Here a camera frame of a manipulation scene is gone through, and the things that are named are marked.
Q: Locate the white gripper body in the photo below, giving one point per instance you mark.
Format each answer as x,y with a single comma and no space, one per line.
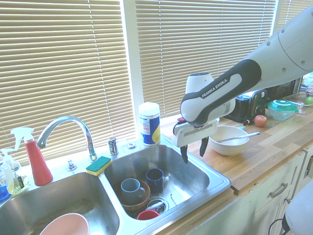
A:
193,134

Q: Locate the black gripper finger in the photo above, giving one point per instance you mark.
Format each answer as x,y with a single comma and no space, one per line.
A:
184,154
203,147

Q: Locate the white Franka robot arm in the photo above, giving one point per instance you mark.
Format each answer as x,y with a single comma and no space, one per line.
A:
269,56

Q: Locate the stainless steel double sink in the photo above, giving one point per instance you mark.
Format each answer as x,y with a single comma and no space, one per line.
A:
185,166

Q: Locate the round sink hole cap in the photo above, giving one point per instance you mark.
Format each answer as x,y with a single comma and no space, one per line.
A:
131,146

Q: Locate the chrome sink sprayer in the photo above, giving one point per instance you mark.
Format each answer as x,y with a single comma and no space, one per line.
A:
113,147

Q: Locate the chrome sink knob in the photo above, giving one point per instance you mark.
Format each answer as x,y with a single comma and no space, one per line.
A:
71,165

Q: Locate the white ceramic bowl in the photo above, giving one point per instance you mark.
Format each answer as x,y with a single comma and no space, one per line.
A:
227,147

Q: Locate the dark blue cup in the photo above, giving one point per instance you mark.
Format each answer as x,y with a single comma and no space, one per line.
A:
154,180

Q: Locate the white blue wipes canister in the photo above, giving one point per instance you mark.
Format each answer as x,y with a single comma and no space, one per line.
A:
149,124

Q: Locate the metal drain strainer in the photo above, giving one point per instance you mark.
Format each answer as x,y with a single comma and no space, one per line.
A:
159,204

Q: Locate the red apple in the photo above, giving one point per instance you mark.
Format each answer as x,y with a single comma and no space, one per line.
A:
260,121

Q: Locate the black toaster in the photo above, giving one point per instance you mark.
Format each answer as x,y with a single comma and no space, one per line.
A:
252,105

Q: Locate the grey mug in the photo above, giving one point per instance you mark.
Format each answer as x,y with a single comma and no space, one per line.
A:
130,192

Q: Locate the red cup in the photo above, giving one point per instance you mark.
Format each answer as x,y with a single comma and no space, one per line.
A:
148,215

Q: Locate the brown wooden bowl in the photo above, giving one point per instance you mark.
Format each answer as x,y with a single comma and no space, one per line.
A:
137,207

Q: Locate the green lidded plastic container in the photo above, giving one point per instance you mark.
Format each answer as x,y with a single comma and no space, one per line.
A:
282,110

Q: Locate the yellow green sponge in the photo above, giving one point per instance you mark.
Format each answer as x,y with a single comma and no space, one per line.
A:
97,166

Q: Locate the medium beige window blind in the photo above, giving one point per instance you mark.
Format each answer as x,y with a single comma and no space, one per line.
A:
200,36

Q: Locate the dark countertop appliance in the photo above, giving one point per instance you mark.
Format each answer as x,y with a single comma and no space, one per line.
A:
283,89

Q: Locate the chrome curved faucet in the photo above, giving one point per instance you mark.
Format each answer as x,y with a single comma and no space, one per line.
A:
85,129

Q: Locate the clear plastic box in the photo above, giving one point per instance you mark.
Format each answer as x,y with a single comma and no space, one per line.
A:
302,107

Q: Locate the green round fruit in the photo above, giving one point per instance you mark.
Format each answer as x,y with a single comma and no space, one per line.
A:
309,100

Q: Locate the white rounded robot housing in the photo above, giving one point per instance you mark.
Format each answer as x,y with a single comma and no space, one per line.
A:
302,213

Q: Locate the pink bowl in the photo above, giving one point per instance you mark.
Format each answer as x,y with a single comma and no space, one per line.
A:
64,225

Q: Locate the red spray bottle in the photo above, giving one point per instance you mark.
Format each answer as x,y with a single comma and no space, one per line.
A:
38,169

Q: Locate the narrow beige window blind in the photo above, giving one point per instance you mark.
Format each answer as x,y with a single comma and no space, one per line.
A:
291,12

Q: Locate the wide beige window blind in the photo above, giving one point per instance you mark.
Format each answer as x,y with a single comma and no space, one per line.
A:
53,61

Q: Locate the clear glass jar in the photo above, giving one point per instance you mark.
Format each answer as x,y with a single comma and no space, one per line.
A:
20,186

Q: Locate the clear pump soap bottle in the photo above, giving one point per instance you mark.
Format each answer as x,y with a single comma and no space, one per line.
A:
9,176

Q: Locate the blue liquid bottle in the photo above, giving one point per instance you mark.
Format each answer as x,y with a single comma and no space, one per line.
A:
2,191

